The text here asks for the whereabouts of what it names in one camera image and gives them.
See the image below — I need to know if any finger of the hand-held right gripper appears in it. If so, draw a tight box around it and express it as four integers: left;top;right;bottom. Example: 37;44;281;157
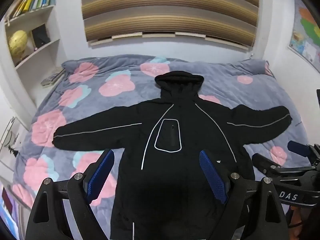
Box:
251;152;284;179
287;141;313;157

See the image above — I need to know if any black hooded jacket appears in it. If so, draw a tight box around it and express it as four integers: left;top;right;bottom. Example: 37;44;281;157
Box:
52;71;293;240

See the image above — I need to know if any wall map poster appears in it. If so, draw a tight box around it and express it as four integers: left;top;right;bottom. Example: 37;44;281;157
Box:
289;0;320;63

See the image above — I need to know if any white bookshelf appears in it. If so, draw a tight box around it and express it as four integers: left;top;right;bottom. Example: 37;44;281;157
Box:
0;0;62;98

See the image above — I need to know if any grey floral blanket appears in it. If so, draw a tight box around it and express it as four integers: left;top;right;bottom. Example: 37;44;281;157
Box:
10;55;310;230

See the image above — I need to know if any yellow globe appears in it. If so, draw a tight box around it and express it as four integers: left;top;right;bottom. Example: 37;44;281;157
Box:
7;30;28;62

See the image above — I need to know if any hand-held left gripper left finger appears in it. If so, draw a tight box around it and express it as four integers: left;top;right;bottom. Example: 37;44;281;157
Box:
25;149;115;240

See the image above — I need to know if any black box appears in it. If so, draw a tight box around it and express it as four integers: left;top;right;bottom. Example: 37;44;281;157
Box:
31;24;52;48

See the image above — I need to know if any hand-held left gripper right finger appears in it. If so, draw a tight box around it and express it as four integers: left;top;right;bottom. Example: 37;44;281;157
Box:
199;149;294;240

